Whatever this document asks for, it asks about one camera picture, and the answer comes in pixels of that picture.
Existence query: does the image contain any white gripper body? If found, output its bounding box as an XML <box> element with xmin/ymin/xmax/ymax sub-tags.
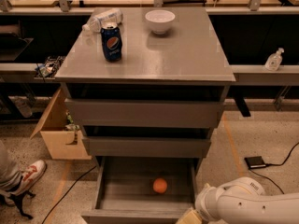
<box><xmin>195</xmin><ymin>183</ymin><xmax>218</xmax><ymax>221</ymax></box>

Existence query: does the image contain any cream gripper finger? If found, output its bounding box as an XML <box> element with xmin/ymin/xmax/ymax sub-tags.
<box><xmin>176</xmin><ymin>208</ymin><xmax>203</xmax><ymax>224</ymax></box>

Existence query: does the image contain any orange fruit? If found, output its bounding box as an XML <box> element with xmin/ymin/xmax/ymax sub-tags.
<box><xmin>152</xmin><ymin>178</ymin><xmax>168</xmax><ymax>194</ymax></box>

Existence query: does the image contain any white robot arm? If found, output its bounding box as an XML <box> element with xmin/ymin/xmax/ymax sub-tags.
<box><xmin>176</xmin><ymin>177</ymin><xmax>299</xmax><ymax>224</ymax></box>

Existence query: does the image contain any grey open bottom drawer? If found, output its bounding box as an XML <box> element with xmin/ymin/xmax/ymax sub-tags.
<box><xmin>81</xmin><ymin>157</ymin><xmax>198</xmax><ymax>224</ymax></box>

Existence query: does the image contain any grey middle drawer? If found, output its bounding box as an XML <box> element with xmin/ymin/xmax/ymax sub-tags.
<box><xmin>82</xmin><ymin>136</ymin><xmax>210</xmax><ymax>158</ymax></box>

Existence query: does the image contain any grey drawer cabinet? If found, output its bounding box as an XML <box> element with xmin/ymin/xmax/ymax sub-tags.
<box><xmin>54</xmin><ymin>6</ymin><xmax>236</xmax><ymax>224</ymax></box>

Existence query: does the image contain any grey top drawer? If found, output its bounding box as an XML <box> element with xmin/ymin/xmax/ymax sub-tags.
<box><xmin>65</xmin><ymin>99</ymin><xmax>223</xmax><ymax>128</ymax></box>

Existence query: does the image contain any black foot pedal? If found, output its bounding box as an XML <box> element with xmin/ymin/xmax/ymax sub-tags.
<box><xmin>245</xmin><ymin>156</ymin><xmax>266</xmax><ymax>169</ymax></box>

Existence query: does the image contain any open cardboard box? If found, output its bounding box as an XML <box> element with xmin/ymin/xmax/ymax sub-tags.
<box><xmin>30</xmin><ymin>88</ymin><xmax>92</xmax><ymax>160</ymax></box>

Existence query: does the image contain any clear hand sanitizer bottle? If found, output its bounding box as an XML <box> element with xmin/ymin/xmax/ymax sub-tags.
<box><xmin>264</xmin><ymin>48</ymin><xmax>284</xmax><ymax>71</ymax></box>

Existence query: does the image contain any white and red sneaker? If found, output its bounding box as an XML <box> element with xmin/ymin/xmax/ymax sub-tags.
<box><xmin>5</xmin><ymin>160</ymin><xmax>47</xmax><ymax>196</ymax></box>

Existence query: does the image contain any blue Pepsi can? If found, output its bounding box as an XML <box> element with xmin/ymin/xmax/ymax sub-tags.
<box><xmin>100</xmin><ymin>22</ymin><xmax>122</xmax><ymax>62</ymax></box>

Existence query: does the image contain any grey trouser leg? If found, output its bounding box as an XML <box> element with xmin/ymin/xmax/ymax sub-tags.
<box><xmin>0</xmin><ymin>141</ymin><xmax>21</xmax><ymax>191</ymax></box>

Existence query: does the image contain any white ceramic bowl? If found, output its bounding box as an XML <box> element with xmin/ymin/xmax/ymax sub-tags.
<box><xmin>145</xmin><ymin>9</ymin><xmax>176</xmax><ymax>35</ymax></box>

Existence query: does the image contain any tray of small items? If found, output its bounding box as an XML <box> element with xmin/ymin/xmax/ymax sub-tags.
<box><xmin>35</xmin><ymin>56</ymin><xmax>65</xmax><ymax>79</ymax></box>

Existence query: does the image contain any clear plastic water bottle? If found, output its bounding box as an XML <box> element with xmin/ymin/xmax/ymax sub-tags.
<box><xmin>82</xmin><ymin>8</ymin><xmax>123</xmax><ymax>33</ymax></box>

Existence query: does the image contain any long grey workbench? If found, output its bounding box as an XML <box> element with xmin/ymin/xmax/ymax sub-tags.
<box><xmin>0</xmin><ymin>63</ymin><xmax>299</xmax><ymax>86</ymax></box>

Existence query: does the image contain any black pedal cable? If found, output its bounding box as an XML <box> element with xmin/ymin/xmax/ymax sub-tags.
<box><xmin>249</xmin><ymin>141</ymin><xmax>299</xmax><ymax>195</ymax></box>

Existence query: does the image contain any black floor cable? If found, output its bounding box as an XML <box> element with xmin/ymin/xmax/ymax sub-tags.
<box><xmin>40</xmin><ymin>164</ymin><xmax>98</xmax><ymax>224</ymax></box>

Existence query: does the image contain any black strap on floor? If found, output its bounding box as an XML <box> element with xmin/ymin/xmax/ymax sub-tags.
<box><xmin>0</xmin><ymin>189</ymin><xmax>36</xmax><ymax>220</ymax></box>

